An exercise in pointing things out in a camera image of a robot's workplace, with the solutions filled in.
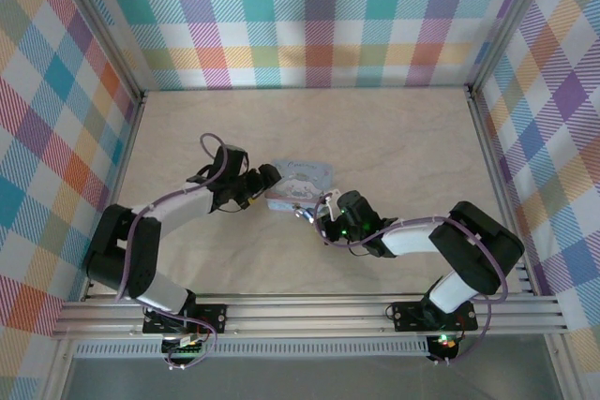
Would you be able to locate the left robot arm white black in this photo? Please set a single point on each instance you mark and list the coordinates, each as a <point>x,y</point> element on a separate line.
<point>183,205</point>

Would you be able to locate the small blue padlock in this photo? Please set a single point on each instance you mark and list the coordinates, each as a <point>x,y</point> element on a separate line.
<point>307,217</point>

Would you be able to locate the aluminium frame post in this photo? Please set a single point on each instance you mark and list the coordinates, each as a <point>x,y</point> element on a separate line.
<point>100,30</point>
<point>511,20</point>

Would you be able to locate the grey metal sheet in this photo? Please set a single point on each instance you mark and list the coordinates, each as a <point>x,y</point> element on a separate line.
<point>304,381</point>

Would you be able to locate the right controller board with LEDs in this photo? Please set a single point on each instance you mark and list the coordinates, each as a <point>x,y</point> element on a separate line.
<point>445,344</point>

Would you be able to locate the pastel cartoon print tin box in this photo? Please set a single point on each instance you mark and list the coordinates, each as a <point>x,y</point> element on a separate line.
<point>300,184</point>

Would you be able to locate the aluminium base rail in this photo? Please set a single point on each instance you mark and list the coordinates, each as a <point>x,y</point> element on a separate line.
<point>304,313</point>

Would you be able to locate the aluminium side floor rail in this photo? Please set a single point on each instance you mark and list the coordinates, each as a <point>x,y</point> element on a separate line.
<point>126,156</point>
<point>487,147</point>

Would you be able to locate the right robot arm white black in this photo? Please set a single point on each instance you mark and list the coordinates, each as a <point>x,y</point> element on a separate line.
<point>412,241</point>

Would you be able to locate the left controller board green terminal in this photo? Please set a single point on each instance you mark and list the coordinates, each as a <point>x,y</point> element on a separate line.
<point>185,348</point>

